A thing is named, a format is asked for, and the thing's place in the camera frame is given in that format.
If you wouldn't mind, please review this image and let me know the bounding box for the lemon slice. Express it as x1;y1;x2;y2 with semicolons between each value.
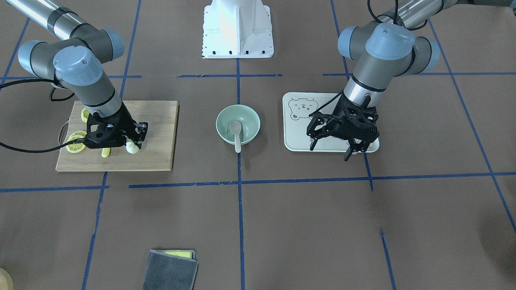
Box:
66;135;86;153
68;130;87;141
81;107;90;123

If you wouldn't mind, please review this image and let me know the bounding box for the lower lemon slice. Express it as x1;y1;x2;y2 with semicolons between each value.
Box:
66;135;86;153

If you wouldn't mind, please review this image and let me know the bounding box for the middle lemon slice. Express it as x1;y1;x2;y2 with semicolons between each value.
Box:
68;130;87;141

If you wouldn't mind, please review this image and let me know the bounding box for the cream bear print tray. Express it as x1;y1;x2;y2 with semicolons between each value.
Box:
282;92;380;153

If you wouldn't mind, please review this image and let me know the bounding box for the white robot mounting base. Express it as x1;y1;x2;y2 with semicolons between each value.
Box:
202;0;275;59

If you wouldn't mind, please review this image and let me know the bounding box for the grey folded cloth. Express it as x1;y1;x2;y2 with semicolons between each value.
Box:
142;249;199;290

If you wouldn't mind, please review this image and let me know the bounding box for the yellow plastic knife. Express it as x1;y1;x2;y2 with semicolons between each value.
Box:
101;147;111;158

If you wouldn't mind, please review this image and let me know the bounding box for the wooden cutting board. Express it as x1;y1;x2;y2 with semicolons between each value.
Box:
56;100;179;172

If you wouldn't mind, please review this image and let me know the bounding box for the wooden mug tree stand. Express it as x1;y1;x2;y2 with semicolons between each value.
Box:
0;268;14;290

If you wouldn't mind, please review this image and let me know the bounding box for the white ceramic spoon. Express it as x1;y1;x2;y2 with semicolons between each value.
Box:
230;120;243;153

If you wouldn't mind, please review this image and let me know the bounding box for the white steamed bun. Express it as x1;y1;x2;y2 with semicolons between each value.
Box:
125;140;140;154

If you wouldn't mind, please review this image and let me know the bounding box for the mint green bowl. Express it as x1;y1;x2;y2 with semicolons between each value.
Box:
216;104;261;145

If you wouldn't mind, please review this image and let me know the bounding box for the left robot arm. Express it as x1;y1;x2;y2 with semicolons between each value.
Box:
306;0;515;157

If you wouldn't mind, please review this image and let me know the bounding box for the upper lemon slice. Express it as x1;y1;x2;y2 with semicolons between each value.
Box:
81;107;90;123

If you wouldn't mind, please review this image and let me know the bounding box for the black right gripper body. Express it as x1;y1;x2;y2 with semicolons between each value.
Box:
83;107;139;149

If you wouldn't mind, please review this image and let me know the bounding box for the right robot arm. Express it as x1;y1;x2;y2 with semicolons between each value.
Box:
1;0;149;154

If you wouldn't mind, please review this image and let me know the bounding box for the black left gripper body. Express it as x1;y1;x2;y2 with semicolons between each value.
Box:
306;93;379;151

